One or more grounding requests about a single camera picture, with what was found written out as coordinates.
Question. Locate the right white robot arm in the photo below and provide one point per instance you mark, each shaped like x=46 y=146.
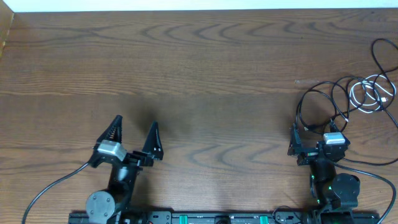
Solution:
x=336 y=194

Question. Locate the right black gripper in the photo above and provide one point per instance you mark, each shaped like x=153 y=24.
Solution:
x=296 y=147

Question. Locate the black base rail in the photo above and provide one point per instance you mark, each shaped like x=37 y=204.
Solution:
x=279 y=216

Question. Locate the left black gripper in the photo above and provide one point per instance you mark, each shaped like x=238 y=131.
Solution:
x=139 y=162

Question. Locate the cardboard box edge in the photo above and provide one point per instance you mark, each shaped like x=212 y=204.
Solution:
x=6 y=19

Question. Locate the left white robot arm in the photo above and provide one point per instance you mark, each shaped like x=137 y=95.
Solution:
x=103 y=205

